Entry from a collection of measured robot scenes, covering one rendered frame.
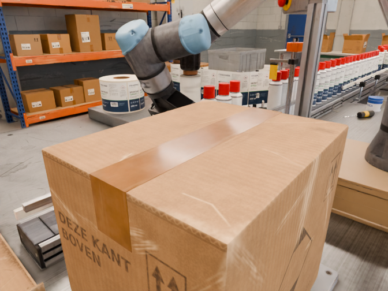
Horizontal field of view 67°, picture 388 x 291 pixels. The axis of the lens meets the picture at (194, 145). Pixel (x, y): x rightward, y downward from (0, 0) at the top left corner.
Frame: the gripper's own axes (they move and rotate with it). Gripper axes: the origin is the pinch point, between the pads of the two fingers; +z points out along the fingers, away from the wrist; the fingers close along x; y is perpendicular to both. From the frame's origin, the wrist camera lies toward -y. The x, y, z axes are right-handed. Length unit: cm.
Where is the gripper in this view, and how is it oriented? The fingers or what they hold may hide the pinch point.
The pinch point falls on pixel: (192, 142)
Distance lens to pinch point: 83.5
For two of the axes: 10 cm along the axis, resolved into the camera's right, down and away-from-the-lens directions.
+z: 3.4, 6.7, 6.7
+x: -5.9, 7.0, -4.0
